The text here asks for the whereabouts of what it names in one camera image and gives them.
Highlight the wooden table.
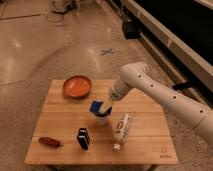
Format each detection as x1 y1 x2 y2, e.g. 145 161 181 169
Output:
25 80 177 165

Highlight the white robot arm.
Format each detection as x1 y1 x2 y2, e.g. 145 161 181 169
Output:
90 62 213 148

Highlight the orange bowl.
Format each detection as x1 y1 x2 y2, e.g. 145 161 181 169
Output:
63 75 92 98

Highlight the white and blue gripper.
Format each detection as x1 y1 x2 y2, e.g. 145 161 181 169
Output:
90 99 113 125

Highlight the black box on floor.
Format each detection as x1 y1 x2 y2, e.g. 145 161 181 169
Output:
122 21 140 39

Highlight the white plastic bottle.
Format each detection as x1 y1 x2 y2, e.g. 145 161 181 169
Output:
113 114 132 151

